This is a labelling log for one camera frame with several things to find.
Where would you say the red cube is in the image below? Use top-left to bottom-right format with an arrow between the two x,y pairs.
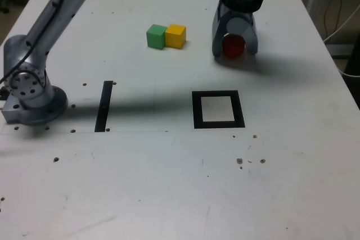
222,34 -> 246,60

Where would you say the thin black cable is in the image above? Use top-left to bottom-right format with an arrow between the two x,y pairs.
323,0 -> 343,40

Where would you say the black tape square outline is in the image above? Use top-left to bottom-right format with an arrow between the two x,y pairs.
191,90 -> 246,129

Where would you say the yellow cube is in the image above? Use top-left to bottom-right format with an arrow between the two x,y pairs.
164,24 -> 187,49

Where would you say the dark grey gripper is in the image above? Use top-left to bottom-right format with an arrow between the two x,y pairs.
211,3 -> 259,58

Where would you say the green cube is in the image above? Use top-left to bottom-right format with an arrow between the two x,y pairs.
146,24 -> 168,49

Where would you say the black tape strip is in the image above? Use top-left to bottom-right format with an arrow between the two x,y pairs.
94,80 -> 114,133

